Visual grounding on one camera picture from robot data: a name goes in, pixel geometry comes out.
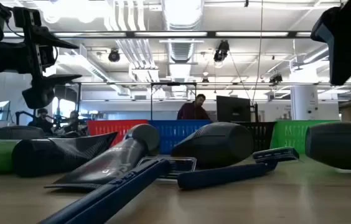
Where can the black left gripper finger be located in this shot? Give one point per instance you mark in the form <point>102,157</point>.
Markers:
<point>38,96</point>
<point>54,39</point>

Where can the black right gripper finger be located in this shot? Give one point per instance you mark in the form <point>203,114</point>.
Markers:
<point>346,40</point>

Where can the black ribbed toiletry tube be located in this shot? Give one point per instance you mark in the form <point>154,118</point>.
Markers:
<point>54,155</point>

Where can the dark grey toiletry bottle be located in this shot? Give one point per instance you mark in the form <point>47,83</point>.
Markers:
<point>216,143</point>
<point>340,146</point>

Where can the blue disposable razor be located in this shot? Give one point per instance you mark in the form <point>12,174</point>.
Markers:
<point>113,194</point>
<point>222,175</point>

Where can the person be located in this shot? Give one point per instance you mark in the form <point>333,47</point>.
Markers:
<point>192,112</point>
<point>74,123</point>
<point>41,121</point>

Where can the small lit monitor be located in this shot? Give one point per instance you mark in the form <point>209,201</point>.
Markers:
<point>1,111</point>

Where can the red plastic basket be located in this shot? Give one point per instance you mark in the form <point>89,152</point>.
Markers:
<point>107,127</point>

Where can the white round pillar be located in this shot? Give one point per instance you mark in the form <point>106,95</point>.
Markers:
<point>303,102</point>

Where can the grey shave cream tube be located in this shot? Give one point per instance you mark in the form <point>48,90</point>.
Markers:
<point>113,161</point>

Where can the green plastic basket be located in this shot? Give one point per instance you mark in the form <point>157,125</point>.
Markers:
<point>287,133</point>

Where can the black plastic basket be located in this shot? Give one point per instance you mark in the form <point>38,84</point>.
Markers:
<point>262,133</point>

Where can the black computer monitor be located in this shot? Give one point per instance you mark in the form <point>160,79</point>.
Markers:
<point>233,109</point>

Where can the blue plastic basket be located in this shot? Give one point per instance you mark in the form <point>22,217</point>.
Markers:
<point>175,133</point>

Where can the black ceiling camera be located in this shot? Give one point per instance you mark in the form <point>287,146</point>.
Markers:
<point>221,51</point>
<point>114,56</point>
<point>275,78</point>

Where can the black background rig frame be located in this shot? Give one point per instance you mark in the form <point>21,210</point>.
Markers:
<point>173,84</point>

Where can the silver ventilation duct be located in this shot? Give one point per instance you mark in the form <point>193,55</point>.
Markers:
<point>181,18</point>

